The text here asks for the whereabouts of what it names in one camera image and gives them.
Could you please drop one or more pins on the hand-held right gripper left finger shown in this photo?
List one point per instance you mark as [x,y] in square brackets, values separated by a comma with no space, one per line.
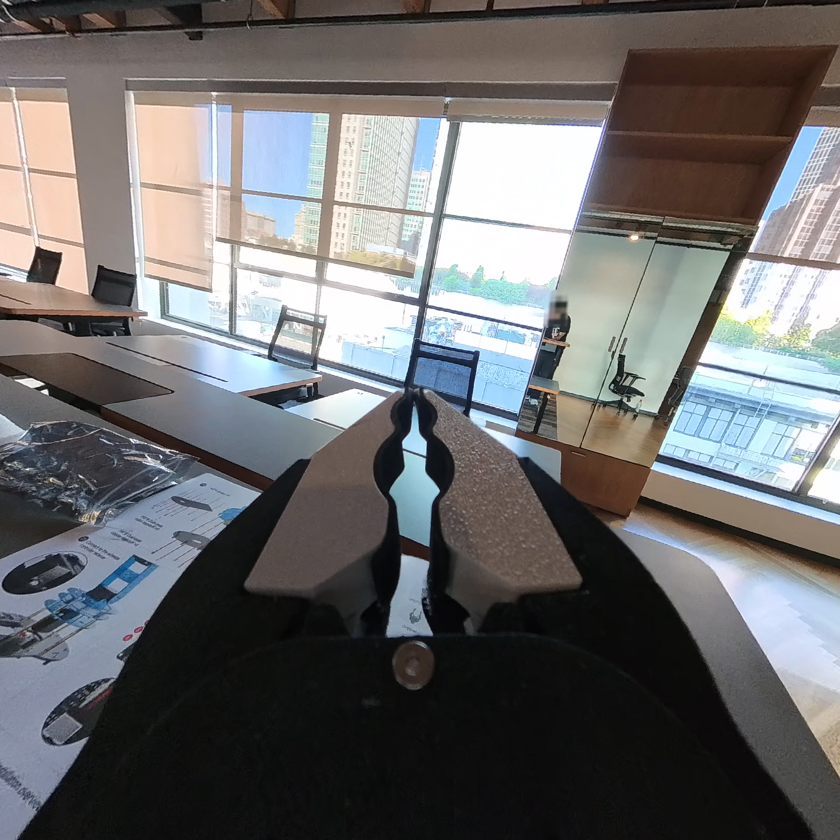
[321,525]

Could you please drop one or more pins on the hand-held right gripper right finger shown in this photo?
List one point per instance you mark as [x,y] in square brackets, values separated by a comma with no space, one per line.
[505,518]

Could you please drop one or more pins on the printed instruction booklet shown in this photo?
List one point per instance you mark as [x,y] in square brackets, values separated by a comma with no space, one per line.
[164,525]

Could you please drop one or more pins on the brown wooden desk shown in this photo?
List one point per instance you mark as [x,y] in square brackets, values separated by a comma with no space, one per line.
[59,298]

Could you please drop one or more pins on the black mesh chair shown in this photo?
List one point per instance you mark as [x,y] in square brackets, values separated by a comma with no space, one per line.
[443,374]
[295,341]

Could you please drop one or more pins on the black crinkled plastic bag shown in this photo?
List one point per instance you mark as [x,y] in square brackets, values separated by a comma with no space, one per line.
[85,466]

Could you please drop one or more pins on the large glass window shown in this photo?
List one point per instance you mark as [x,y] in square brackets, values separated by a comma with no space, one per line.
[774,394]
[499,249]

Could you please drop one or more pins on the black office chair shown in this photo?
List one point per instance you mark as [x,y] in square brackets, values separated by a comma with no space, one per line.
[44,266]
[113,289]

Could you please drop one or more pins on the beige roller blind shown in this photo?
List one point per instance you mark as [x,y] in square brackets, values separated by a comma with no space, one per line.
[46,190]
[174,190]

